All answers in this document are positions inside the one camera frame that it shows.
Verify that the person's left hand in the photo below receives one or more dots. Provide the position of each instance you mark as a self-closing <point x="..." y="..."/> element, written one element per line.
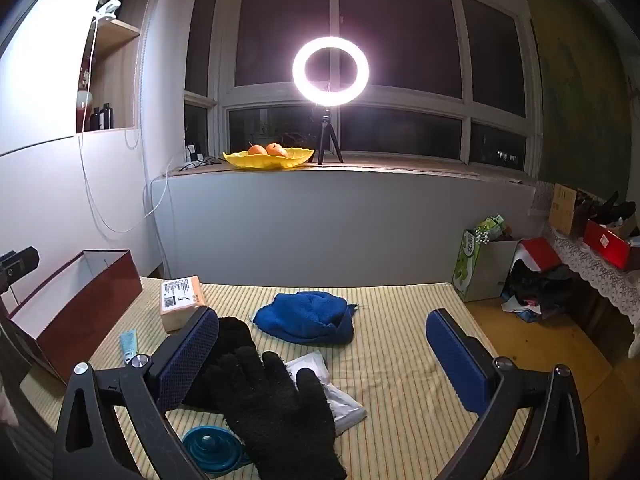
<point x="7" y="407"/>

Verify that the black knitted glove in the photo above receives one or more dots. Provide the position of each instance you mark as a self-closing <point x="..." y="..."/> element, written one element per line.
<point x="280" y="420"/>
<point x="232" y="335"/>

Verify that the green packet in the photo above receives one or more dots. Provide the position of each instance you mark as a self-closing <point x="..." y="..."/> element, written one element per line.
<point x="490" y="227"/>

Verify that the black tripod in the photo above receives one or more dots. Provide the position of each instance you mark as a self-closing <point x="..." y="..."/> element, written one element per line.
<point x="324" y="125"/>

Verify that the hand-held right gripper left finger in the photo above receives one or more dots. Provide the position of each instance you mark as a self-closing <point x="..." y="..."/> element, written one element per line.
<point x="187" y="360"/>

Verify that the brown cardboard box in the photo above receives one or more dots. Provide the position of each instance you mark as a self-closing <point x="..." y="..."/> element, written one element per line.
<point x="562" y="210"/>

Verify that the dark bottle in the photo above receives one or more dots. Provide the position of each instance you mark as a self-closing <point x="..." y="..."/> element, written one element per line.
<point x="106" y="117"/>
<point x="94" y="120"/>

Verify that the light blue tube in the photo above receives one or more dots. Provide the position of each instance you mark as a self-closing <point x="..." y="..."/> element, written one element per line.
<point x="127" y="345"/>

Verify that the green printed cardboard box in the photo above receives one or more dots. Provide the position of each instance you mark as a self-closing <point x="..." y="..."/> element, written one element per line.
<point x="470" y="270"/>

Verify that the black shoes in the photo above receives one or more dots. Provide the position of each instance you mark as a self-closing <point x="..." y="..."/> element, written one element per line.
<point x="612" y="210"/>

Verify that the red shoe box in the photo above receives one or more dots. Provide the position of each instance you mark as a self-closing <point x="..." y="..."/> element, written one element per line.
<point x="605" y="245"/>

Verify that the white lace cloth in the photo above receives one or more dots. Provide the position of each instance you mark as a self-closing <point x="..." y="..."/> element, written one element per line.
<point x="590" y="265"/>

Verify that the orange fruit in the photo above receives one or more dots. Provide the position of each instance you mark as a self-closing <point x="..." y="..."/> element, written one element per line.
<point x="257" y="150"/>
<point x="277" y="149"/>

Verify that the peach parcel with label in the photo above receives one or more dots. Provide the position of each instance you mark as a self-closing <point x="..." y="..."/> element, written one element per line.
<point x="180" y="305"/>

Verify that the wooden wall shelf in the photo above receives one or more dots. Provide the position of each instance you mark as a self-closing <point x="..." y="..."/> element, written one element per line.
<point x="120" y="30"/>

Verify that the red flat box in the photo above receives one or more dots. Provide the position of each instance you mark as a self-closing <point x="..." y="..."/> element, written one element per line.
<point x="540" y="255"/>

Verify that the blue knitted hat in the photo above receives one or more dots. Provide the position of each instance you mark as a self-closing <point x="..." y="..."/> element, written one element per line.
<point x="305" y="315"/>

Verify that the dark red cardboard box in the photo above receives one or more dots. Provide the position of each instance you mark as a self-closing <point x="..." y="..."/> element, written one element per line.
<point x="90" y="310"/>

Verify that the teal collapsible funnel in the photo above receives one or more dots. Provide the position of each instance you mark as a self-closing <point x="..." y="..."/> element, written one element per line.
<point x="210" y="447"/>

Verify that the white framed window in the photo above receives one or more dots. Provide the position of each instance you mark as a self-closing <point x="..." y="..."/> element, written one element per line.
<point x="400" y="35"/>

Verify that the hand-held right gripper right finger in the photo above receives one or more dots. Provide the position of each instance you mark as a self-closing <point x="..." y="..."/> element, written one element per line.
<point x="457" y="365"/>

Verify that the white plastic packet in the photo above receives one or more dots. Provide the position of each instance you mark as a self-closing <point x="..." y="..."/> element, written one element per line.
<point x="345" y="410"/>

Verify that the yellow leaf-shaped plate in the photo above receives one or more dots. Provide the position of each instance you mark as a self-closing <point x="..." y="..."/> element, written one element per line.
<point x="270" y="161"/>

